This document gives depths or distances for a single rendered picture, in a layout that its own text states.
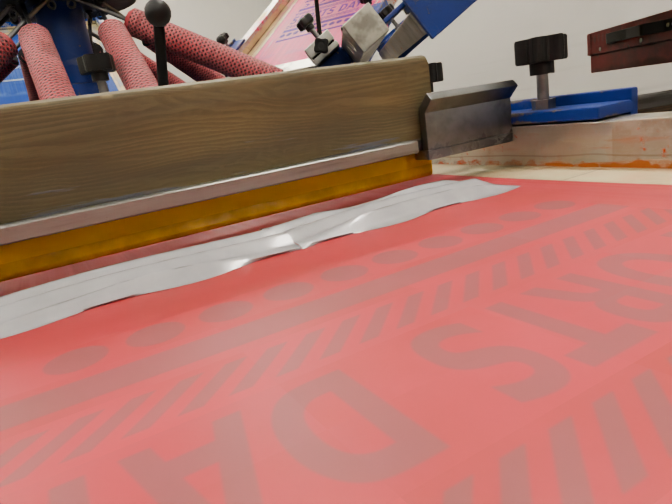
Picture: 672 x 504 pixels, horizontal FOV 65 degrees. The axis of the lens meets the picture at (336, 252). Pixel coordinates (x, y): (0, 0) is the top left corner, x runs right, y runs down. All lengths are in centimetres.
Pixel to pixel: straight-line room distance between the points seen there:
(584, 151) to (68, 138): 37
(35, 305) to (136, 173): 11
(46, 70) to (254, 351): 79
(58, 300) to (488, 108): 36
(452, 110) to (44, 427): 38
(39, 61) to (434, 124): 67
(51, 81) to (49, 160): 56
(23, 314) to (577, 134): 40
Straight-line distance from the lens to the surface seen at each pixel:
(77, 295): 30
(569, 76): 267
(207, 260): 30
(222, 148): 38
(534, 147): 50
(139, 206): 35
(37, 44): 101
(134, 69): 94
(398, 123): 44
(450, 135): 46
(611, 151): 45
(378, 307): 20
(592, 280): 22
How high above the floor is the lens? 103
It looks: 15 degrees down
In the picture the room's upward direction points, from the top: 9 degrees counter-clockwise
